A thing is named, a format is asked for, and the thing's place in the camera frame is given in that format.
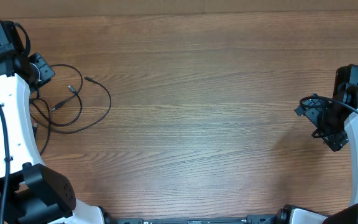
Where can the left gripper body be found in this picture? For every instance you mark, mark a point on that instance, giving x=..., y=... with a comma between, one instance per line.
x=45, y=72

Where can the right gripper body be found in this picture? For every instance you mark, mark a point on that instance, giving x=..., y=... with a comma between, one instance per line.
x=330, y=127

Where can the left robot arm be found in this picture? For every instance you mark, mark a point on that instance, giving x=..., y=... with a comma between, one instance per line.
x=30, y=192

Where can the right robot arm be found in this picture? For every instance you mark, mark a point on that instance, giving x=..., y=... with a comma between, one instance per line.
x=345, y=93

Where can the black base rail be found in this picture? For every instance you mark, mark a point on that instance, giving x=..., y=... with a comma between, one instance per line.
x=250, y=219

